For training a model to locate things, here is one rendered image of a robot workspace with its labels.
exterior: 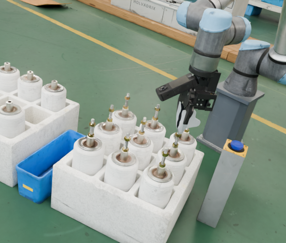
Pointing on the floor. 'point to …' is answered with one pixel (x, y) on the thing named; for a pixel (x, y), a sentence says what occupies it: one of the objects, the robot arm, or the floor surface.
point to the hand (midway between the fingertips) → (178, 128)
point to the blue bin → (43, 167)
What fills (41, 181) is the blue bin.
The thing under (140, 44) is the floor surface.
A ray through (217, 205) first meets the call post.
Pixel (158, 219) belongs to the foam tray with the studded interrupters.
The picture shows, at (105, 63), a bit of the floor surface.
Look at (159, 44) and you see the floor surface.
